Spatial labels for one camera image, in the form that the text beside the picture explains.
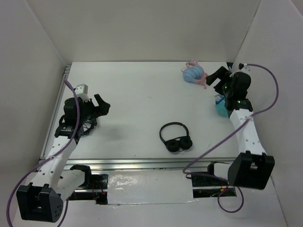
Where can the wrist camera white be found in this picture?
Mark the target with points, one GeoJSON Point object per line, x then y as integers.
{"type": "Point", "coordinates": [243, 67]}
{"type": "Point", "coordinates": [82, 92]}

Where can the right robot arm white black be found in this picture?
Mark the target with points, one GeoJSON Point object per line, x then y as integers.
{"type": "Point", "coordinates": [252, 167]}

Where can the white foil-taped panel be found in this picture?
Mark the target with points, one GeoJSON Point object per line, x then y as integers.
{"type": "Point", "coordinates": [149, 187]}

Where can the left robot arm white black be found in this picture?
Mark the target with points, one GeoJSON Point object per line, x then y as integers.
{"type": "Point", "coordinates": [43, 198]}

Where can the black on-ear headphones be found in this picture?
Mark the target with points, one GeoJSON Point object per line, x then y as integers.
{"type": "Point", "coordinates": [177, 144]}

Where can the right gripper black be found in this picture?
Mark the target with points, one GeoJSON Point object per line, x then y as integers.
{"type": "Point", "coordinates": [223, 74]}

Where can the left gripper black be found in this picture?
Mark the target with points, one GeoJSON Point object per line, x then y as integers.
{"type": "Point", "coordinates": [102, 109]}

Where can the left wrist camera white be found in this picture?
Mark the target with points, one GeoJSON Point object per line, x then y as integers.
{"type": "Point", "coordinates": [82, 92]}

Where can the pink blue cat-ear headphones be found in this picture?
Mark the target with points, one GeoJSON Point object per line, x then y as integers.
{"type": "Point", "coordinates": [194, 73]}

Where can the aluminium front rail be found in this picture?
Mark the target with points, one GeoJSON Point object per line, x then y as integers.
{"type": "Point", "coordinates": [101, 165]}

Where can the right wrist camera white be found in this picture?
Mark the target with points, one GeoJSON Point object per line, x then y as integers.
{"type": "Point", "coordinates": [243, 67]}

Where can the teal cat-ear headphones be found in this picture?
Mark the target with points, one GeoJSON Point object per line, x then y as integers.
{"type": "Point", "coordinates": [220, 106]}

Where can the left aluminium side rail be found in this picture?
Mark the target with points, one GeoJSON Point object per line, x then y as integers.
{"type": "Point", "coordinates": [50, 134]}

